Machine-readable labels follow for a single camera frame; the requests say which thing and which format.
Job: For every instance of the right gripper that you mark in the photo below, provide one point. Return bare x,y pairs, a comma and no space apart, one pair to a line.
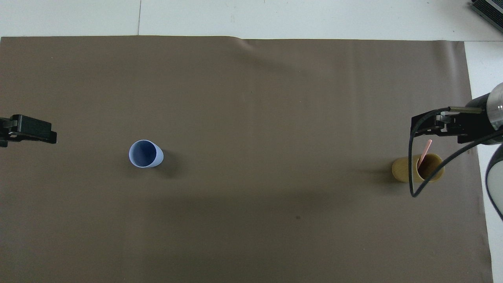
475,124

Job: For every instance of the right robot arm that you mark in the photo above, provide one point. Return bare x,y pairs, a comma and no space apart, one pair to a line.
497,104

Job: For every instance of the pink chopstick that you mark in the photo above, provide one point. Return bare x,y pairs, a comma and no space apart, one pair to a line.
425,151

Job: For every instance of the yellow cup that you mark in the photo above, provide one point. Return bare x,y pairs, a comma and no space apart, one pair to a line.
401,169

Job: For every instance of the blue cup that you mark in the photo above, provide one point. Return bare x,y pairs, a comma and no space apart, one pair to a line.
156,155

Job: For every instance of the black ribbed box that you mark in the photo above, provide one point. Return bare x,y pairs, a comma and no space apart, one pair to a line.
489,10

